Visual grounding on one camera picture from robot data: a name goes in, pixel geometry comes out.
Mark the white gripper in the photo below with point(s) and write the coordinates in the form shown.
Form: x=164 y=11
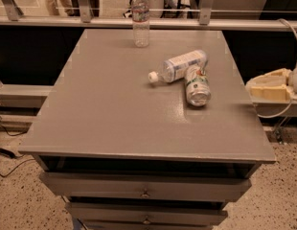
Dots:
x=296 y=80

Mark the green 7up can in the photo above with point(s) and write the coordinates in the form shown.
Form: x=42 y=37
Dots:
x=197 y=88

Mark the blue labelled plastic bottle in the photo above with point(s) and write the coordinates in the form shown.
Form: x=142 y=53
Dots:
x=174 y=69

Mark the clear water bottle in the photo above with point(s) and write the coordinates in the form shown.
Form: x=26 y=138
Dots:
x=140 y=22

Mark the grey drawer cabinet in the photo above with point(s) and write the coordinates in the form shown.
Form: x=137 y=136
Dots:
x=104 y=117

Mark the grey drawer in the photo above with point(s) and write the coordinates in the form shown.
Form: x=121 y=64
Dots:
x=146 y=187
x=145 y=214

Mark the top grey drawer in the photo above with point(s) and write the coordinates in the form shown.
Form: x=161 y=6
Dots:
x=146 y=187

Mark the metal railing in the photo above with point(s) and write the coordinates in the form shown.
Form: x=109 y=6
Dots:
x=204 y=21

